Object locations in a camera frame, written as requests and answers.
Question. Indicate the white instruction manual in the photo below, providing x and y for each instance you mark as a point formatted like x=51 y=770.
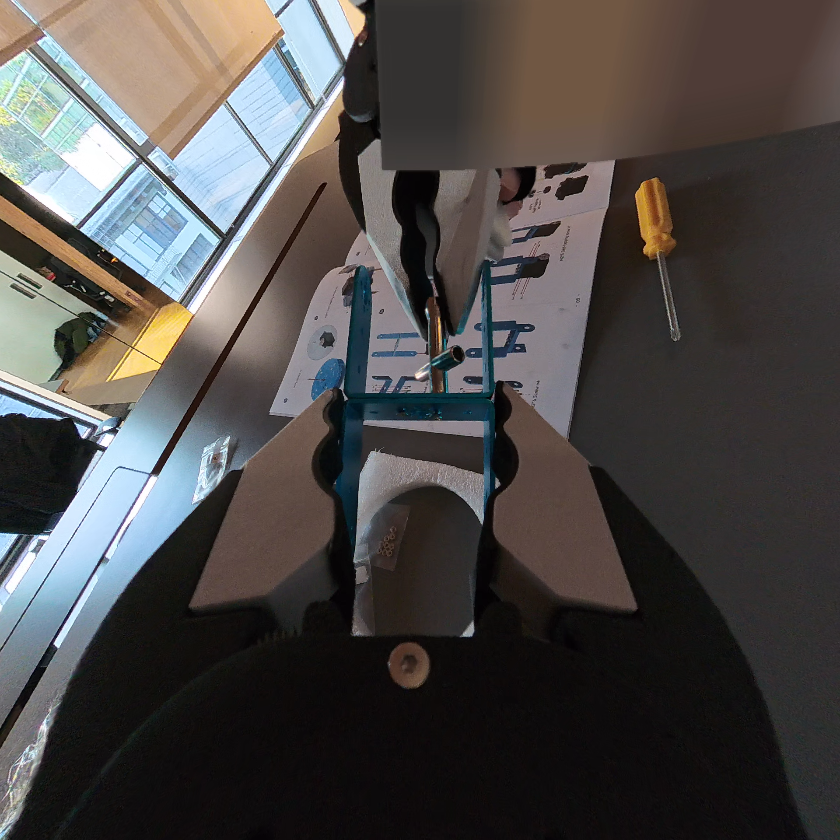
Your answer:
x=564 y=295

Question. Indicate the white foam packing block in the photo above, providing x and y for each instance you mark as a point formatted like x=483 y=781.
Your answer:
x=420 y=469

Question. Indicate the beige roller blind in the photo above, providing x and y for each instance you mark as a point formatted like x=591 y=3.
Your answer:
x=164 y=65

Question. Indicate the blue metal bracket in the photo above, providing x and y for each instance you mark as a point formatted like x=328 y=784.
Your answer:
x=374 y=412

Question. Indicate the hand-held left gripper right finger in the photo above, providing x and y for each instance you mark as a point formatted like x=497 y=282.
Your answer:
x=558 y=525

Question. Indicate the crumpled clear plastic wrap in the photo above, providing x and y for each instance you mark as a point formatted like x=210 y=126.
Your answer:
x=26 y=774

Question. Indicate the black office chair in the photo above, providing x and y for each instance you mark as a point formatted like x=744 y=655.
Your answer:
x=39 y=459

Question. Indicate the metal cross socket wrench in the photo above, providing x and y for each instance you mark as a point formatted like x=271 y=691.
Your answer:
x=433 y=341

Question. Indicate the clear bag of nuts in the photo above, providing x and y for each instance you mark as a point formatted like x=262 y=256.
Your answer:
x=387 y=525

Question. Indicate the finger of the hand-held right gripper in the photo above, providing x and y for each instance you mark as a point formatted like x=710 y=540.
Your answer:
x=384 y=223
x=472 y=243

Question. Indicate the dark grey desk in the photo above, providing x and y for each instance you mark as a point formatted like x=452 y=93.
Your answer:
x=722 y=459

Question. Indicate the large window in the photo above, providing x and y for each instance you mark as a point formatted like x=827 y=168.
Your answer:
x=52 y=138

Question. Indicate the green backpack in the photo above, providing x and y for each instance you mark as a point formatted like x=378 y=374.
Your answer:
x=79 y=341

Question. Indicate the wooden cabinet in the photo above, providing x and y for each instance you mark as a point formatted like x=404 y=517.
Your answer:
x=65 y=243

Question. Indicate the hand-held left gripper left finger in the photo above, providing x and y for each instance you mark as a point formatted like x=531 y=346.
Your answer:
x=275 y=525

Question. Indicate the small clear parts bag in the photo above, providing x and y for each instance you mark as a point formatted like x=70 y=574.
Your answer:
x=211 y=469

